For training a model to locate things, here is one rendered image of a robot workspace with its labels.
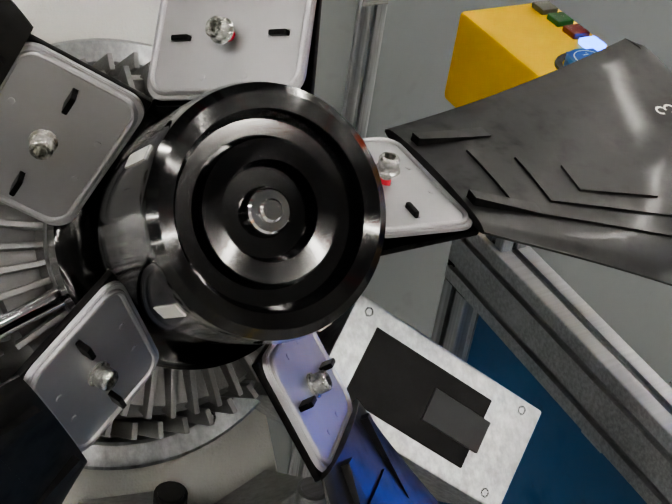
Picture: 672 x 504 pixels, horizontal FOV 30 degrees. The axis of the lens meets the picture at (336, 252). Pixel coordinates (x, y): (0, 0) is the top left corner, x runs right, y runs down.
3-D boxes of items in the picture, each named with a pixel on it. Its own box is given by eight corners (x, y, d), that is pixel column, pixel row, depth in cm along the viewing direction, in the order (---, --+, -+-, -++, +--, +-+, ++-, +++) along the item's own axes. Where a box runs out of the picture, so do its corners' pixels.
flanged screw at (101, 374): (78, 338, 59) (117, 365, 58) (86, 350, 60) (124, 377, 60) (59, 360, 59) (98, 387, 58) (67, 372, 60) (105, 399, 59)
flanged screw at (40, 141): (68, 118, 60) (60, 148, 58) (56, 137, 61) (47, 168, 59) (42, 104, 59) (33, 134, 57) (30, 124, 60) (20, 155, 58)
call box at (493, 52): (438, 110, 118) (459, 7, 112) (525, 96, 123) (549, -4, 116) (535, 202, 107) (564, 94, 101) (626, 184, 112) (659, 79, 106)
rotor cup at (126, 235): (77, 398, 65) (154, 406, 53) (20, 122, 65) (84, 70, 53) (324, 337, 71) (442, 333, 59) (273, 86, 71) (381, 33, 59)
